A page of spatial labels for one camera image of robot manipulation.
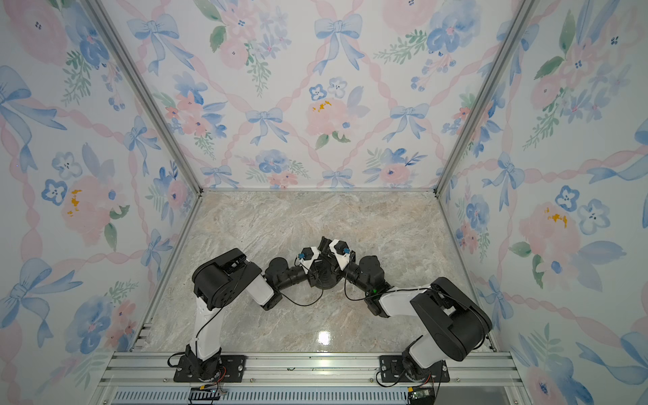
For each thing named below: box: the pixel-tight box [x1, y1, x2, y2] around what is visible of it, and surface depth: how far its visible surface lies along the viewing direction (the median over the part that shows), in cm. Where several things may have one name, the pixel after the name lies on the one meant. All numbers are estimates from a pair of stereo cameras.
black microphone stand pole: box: [317, 235, 335, 260], surface depth 79 cm
